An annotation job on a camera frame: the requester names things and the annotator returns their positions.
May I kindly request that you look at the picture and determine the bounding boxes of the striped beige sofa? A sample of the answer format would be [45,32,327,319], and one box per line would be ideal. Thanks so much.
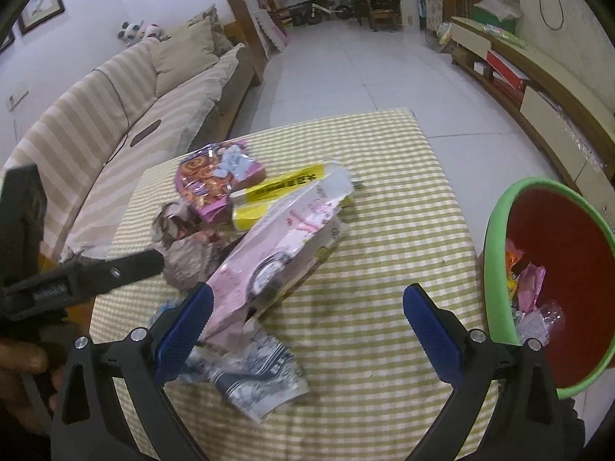
[0,38,255,270]

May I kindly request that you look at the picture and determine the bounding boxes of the leaning foam mats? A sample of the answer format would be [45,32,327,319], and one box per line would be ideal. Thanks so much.
[254,10,289,53]

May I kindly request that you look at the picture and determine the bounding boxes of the panda plush toy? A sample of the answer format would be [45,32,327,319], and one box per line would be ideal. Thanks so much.
[118,20,145,48]

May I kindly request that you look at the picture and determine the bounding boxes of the dark flat case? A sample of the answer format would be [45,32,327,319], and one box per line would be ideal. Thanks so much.
[130,120,161,145]

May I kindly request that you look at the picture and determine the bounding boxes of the floral paper cup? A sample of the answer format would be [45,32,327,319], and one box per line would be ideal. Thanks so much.
[185,333,309,424]

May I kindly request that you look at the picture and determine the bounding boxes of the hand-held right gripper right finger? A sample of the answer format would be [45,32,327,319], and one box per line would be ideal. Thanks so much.
[402,283,563,461]

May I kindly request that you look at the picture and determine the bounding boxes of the purple snack bag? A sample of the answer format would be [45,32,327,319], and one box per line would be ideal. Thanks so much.
[174,140,267,224]

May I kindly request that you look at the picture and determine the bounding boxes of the person's left hand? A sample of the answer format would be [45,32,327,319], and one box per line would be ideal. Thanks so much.
[0,338,51,438]

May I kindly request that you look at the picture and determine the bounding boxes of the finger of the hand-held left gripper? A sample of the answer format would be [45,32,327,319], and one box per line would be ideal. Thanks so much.
[72,249,165,296]

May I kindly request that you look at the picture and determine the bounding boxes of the wooden chair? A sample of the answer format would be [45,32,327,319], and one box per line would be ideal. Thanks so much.
[367,0,402,33]

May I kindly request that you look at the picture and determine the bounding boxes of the clear plastic bottle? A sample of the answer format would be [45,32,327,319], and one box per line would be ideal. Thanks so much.
[516,300,567,347]

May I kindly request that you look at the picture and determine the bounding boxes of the patterned cushion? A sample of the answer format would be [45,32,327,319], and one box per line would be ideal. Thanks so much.
[187,4,234,56]

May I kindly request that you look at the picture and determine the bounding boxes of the long wooden tv cabinet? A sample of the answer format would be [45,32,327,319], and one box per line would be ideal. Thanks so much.
[450,17,615,197]

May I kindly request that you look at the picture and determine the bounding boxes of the red flat box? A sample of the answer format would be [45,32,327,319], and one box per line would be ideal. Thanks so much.
[486,50,532,90]

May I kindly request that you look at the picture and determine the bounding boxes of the torn pink cardboard box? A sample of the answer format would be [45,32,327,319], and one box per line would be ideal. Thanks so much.
[199,173,359,347]

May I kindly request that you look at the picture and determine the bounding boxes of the yellow checked tablecloth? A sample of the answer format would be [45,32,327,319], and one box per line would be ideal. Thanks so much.
[89,109,500,461]

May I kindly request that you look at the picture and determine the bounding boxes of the brown paper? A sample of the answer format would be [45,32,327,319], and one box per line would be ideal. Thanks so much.
[153,202,226,291]

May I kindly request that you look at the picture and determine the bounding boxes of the red bin with green rim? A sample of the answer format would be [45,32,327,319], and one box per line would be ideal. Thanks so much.
[483,177,615,399]

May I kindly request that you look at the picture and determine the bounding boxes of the long yellow box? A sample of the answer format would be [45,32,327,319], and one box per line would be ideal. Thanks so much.
[231,163,332,231]

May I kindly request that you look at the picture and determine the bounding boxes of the orange snack bag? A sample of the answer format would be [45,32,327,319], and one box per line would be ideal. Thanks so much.
[504,239,525,308]

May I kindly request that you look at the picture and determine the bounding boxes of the white balance bike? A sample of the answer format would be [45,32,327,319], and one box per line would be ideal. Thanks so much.
[305,2,354,26]

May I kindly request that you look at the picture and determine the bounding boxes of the shiny pink plastic wrapper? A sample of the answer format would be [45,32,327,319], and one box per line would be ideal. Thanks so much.
[514,263,547,315]

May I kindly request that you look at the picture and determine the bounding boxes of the black cable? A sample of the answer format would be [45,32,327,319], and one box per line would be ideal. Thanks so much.
[93,70,133,164]

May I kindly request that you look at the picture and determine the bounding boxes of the plain beige cushion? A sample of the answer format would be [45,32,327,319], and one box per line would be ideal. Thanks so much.
[150,19,219,98]

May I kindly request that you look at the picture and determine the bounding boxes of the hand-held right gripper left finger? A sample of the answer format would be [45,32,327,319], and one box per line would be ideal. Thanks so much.
[50,282,214,461]

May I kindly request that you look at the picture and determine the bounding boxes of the green box with white lid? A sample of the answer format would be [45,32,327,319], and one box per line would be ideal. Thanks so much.
[471,0,522,34]

